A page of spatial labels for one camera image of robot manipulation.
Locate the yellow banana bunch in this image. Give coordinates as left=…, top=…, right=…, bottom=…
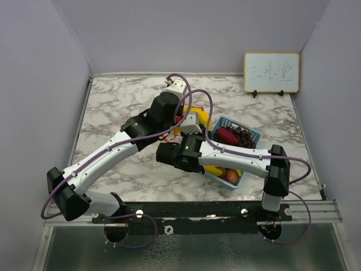
left=204, top=165, right=226, bottom=178
left=172, top=106, right=209, bottom=136

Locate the clear orange zip bag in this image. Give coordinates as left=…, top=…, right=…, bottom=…
left=159, top=106, right=213, bottom=143

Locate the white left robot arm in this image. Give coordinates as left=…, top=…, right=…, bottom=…
left=46, top=90, right=188, bottom=223

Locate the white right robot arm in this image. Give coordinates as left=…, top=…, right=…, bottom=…
left=156, top=134, right=290, bottom=221

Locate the purple sweet potato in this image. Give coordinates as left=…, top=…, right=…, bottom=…
left=215, top=128, right=239, bottom=146

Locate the light blue plastic basket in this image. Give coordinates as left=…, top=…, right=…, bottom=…
left=200, top=116, right=268, bottom=190

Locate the red brown round fruit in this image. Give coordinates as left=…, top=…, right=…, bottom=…
left=224, top=169, right=240, bottom=185

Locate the dark grape bunch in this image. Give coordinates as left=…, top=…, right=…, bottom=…
left=226, top=126, right=256, bottom=148

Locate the small framed whiteboard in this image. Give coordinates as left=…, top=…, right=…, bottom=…
left=244, top=52, right=300, bottom=97

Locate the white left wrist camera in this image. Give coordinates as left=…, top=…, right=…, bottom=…
left=165, top=79, right=187, bottom=99

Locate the black mounting rail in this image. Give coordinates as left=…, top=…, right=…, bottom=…
left=92, top=201, right=292, bottom=235

